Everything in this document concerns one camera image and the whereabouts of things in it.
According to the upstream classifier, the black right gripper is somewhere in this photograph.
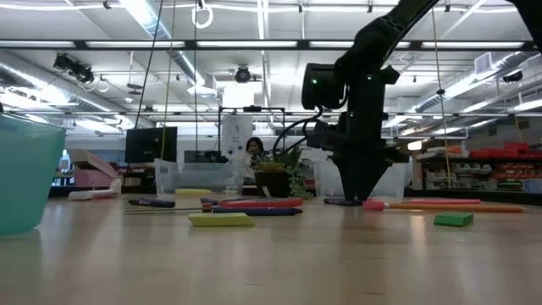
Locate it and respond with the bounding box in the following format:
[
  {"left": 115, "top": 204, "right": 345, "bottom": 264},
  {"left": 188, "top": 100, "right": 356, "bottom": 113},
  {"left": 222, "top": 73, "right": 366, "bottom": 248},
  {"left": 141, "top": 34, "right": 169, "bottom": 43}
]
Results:
[{"left": 329, "top": 112, "right": 410, "bottom": 202}]

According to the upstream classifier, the blue crayon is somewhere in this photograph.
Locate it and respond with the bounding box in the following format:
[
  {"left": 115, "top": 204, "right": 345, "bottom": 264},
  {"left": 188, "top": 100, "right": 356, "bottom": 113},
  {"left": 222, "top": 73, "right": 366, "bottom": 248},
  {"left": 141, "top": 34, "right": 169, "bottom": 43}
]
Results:
[
  {"left": 127, "top": 198, "right": 177, "bottom": 209},
  {"left": 323, "top": 197, "right": 366, "bottom": 208},
  {"left": 210, "top": 206, "right": 304, "bottom": 218}
]

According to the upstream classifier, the orange pencil with pink eraser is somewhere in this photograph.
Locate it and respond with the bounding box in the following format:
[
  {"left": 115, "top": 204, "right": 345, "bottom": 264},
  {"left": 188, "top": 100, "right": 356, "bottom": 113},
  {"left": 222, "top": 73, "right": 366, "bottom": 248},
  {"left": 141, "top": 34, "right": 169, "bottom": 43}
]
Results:
[{"left": 362, "top": 199, "right": 526, "bottom": 214}]

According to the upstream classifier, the green eraser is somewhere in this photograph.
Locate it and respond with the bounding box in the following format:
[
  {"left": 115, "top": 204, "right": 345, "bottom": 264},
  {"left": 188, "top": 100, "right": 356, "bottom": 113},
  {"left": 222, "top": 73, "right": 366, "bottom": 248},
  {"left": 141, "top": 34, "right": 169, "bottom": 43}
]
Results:
[{"left": 433, "top": 212, "right": 475, "bottom": 229}]

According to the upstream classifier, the yellow eraser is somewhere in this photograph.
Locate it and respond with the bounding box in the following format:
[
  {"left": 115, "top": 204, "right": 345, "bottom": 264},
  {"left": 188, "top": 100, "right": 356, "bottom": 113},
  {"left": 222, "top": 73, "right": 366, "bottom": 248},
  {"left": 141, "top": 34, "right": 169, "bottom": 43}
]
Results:
[{"left": 187, "top": 212, "right": 257, "bottom": 228}]

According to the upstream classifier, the yellow crayon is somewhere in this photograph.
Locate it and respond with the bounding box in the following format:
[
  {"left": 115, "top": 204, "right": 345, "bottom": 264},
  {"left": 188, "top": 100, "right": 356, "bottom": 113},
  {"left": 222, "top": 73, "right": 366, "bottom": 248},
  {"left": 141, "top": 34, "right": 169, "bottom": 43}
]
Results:
[{"left": 174, "top": 187, "right": 213, "bottom": 197}]

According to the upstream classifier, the teal plastic bin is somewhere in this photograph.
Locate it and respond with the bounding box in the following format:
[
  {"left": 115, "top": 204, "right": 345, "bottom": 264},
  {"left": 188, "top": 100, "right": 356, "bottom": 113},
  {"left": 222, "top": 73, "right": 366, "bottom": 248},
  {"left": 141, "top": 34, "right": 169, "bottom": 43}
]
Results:
[{"left": 0, "top": 112, "right": 68, "bottom": 236}]

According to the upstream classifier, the shelving with red bins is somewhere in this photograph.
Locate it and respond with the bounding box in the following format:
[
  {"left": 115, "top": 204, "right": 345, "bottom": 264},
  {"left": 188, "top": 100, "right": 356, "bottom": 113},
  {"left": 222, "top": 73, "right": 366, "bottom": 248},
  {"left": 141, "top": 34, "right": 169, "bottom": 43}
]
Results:
[{"left": 417, "top": 141, "right": 542, "bottom": 192}]

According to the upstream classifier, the clear plastic bin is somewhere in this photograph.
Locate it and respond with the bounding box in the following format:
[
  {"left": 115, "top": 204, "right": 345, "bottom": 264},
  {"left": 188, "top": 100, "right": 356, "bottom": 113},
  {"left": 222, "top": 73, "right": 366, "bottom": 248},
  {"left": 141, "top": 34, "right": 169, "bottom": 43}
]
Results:
[
  {"left": 153, "top": 158, "right": 246, "bottom": 198},
  {"left": 312, "top": 158, "right": 407, "bottom": 200}
]

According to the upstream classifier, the potted succulent plant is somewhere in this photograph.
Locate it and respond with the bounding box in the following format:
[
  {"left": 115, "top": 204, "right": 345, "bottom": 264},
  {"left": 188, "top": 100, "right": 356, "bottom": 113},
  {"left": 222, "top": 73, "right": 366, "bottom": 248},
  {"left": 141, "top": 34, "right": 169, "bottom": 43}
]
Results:
[{"left": 252, "top": 142, "right": 314, "bottom": 199}]

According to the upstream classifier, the person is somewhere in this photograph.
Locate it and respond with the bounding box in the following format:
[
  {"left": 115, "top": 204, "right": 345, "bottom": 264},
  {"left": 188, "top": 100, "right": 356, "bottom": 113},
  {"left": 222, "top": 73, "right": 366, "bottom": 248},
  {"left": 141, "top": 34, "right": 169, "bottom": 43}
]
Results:
[{"left": 241, "top": 136, "right": 267, "bottom": 181}]

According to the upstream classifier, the white pillar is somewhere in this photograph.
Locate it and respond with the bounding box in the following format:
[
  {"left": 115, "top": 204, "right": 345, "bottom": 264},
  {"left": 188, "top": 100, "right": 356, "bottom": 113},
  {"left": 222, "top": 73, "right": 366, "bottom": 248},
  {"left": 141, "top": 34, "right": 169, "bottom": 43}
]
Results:
[{"left": 220, "top": 114, "right": 254, "bottom": 158}]

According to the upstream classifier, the black monitor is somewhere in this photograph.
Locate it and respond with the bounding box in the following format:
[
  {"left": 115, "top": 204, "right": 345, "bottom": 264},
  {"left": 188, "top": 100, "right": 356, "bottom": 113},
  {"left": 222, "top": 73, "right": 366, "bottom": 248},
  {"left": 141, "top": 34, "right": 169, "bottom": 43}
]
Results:
[{"left": 124, "top": 126, "right": 179, "bottom": 164}]

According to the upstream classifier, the pink stapler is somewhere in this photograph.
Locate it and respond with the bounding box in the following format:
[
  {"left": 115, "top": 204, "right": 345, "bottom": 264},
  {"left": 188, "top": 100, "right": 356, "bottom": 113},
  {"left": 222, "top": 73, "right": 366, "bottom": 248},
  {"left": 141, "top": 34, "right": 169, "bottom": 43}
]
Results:
[{"left": 66, "top": 147, "right": 123, "bottom": 202}]

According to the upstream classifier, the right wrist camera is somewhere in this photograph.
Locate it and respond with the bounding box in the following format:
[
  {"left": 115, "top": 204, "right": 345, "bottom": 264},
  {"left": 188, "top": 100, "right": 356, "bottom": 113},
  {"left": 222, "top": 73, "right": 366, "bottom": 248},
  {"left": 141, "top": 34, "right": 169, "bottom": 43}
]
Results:
[{"left": 307, "top": 122, "right": 344, "bottom": 149}]

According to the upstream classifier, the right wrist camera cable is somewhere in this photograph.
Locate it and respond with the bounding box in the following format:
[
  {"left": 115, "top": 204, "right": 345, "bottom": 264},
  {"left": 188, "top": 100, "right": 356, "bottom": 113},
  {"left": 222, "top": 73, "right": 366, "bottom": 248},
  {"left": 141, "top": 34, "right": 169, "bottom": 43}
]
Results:
[{"left": 273, "top": 105, "right": 325, "bottom": 156}]

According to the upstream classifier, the thin black hanging cable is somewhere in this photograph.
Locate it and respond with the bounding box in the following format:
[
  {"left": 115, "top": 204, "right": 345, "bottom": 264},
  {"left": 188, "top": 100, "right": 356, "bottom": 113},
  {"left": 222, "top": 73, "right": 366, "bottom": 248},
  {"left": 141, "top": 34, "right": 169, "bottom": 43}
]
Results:
[{"left": 193, "top": 0, "right": 199, "bottom": 152}]

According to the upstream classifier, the white cable ring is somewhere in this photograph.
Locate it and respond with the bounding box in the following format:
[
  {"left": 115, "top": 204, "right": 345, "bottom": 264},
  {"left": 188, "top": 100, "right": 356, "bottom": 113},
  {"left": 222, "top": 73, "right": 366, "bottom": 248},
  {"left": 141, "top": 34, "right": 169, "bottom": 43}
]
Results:
[{"left": 191, "top": 2, "right": 214, "bottom": 30}]

